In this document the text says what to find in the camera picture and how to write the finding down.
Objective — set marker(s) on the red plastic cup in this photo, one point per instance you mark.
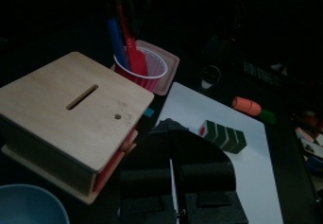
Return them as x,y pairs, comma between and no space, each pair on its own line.
147,75

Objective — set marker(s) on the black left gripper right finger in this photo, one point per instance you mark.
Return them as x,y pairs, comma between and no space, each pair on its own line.
209,177

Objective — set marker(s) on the white cutting board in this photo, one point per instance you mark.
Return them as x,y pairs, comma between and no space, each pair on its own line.
256,171

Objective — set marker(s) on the green toy vegetable piece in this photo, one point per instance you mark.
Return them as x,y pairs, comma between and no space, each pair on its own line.
267,116

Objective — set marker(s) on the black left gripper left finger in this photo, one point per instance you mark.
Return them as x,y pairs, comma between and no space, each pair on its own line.
144,183

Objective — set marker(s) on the small teal block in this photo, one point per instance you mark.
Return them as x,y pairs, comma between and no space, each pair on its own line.
148,112

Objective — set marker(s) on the white patterned toy item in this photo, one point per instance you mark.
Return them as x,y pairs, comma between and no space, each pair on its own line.
311,146

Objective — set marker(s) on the orange toy carrot piece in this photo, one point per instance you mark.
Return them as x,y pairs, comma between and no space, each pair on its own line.
245,106

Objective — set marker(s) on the green toy sushi roll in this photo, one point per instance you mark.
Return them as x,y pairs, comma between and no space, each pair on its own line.
224,137

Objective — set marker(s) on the red plastic knife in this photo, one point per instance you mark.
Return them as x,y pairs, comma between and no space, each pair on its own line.
135,56

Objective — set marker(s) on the red drawer of wooden box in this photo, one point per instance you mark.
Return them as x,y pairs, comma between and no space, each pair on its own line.
109,168

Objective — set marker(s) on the blue bowl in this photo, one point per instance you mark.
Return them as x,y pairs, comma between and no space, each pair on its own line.
29,207

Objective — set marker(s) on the wooden box with slot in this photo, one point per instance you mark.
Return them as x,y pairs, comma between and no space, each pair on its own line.
71,108

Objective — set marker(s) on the blue plastic utensil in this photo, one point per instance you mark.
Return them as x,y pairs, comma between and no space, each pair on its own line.
117,42

